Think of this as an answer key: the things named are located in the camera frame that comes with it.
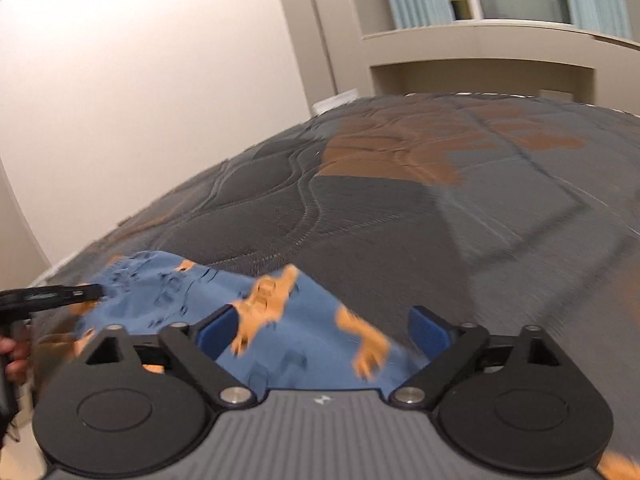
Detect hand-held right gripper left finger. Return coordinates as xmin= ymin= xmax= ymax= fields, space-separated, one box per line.
xmin=82 ymin=305 xmax=258 ymax=408

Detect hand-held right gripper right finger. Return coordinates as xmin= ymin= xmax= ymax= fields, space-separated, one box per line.
xmin=389 ymin=305 xmax=563 ymax=408

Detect beige wardrobe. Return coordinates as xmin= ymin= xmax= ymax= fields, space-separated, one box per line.
xmin=270 ymin=0 xmax=383 ymax=107

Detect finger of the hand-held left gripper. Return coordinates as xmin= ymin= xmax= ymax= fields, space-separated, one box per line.
xmin=0 ymin=284 xmax=104 ymax=312

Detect person's left hand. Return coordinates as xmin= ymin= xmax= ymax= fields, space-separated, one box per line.
xmin=0 ymin=337 xmax=32 ymax=387

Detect beige window bench cabinet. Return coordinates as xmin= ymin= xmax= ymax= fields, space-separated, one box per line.
xmin=360 ymin=21 xmax=640 ymax=107

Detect grey and orange quilted mattress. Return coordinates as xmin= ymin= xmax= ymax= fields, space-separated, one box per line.
xmin=30 ymin=92 xmax=640 ymax=480

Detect blue pants with orange print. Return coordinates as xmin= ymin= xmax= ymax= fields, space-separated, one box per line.
xmin=72 ymin=250 xmax=431 ymax=393

